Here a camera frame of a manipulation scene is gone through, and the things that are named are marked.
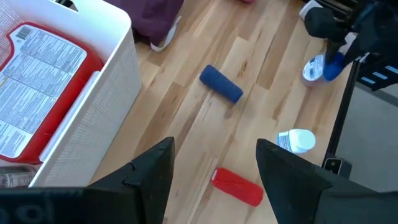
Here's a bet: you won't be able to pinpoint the red white medical package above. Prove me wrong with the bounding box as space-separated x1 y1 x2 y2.
0 21 105 165

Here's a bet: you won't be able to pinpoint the black box blue labels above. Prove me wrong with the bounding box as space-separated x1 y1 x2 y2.
356 52 398 91

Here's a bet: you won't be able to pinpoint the navy blue bandage roll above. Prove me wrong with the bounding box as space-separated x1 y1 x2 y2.
198 64 244 104

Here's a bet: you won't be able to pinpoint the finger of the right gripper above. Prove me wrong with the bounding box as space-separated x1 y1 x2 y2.
341 35 371 68
304 7 354 74

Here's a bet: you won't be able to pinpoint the white perforated plastic basket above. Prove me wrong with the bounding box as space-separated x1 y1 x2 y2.
0 0 142 188

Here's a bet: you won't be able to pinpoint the purple cloth bag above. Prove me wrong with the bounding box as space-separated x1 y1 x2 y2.
104 0 185 52

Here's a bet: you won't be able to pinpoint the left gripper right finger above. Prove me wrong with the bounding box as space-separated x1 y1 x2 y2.
255 138 333 224

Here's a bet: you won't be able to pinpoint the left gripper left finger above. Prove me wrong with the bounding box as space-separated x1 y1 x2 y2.
86 136 176 224

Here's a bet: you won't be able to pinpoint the blue capped white container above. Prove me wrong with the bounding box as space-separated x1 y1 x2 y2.
301 51 346 88

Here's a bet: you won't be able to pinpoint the small black box camera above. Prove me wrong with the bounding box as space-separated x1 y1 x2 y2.
322 157 353 180

